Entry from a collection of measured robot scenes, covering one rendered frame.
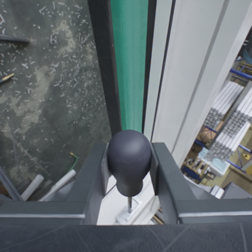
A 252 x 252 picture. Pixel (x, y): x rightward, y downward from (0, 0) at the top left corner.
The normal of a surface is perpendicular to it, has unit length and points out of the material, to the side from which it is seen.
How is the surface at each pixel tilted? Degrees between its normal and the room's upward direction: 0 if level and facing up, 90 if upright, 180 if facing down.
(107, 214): 90
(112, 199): 90
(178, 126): 90
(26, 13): 0
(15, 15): 0
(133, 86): 0
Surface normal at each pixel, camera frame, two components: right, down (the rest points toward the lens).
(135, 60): 0.74, 0.52
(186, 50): -0.68, 0.58
